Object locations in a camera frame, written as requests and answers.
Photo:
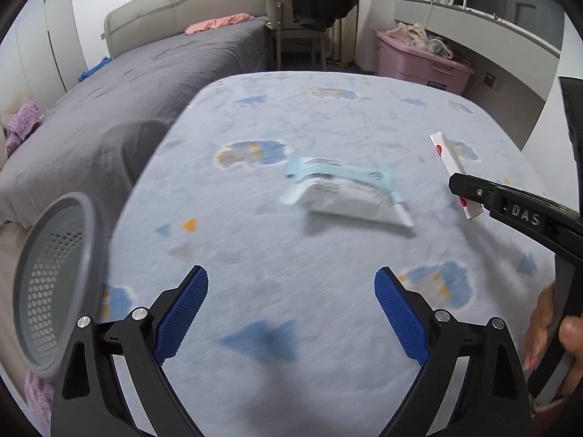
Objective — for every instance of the light blue wet wipes pack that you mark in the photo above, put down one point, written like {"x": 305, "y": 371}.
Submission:
{"x": 346, "y": 195}

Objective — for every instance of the white red-dotted packet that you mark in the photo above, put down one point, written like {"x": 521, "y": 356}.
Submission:
{"x": 448, "y": 154}

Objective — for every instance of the person's right hand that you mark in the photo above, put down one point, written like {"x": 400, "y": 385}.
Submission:
{"x": 539, "y": 327}

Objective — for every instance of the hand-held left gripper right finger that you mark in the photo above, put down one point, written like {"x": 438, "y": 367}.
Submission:
{"x": 401, "y": 314}

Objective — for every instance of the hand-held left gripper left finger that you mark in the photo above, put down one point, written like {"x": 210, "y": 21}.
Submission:
{"x": 182, "y": 314}

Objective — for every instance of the white curved window ledge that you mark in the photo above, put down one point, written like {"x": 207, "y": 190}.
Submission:
{"x": 501, "y": 27}

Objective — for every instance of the wall socket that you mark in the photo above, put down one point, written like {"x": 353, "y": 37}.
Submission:
{"x": 489, "y": 79}

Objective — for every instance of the pile of pale clothes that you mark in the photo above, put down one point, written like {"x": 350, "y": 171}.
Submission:
{"x": 419, "y": 38}

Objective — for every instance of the pink cloth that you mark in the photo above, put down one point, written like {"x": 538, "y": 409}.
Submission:
{"x": 218, "y": 23}

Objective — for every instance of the blue cloth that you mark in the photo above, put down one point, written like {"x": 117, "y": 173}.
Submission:
{"x": 93, "y": 69}

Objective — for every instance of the purple fuzzy cloth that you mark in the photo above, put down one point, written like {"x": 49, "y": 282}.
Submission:
{"x": 38, "y": 396}

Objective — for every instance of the white wardrobe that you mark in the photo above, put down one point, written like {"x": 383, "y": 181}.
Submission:
{"x": 54, "y": 32}

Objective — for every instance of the pink storage box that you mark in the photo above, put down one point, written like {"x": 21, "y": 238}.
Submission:
{"x": 410, "y": 66}

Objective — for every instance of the grey bed with beige headboard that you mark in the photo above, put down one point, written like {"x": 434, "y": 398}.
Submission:
{"x": 114, "y": 100}

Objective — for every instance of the grey perforated wastebasket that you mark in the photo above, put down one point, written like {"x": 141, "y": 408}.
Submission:
{"x": 50, "y": 273}

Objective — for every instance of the purple knitted blanket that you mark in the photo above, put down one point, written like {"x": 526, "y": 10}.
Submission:
{"x": 22, "y": 127}

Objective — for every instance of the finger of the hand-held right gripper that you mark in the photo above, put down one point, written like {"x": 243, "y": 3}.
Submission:
{"x": 524, "y": 214}

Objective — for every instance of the beige curtain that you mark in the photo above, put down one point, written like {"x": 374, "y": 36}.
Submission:
{"x": 339, "y": 41}

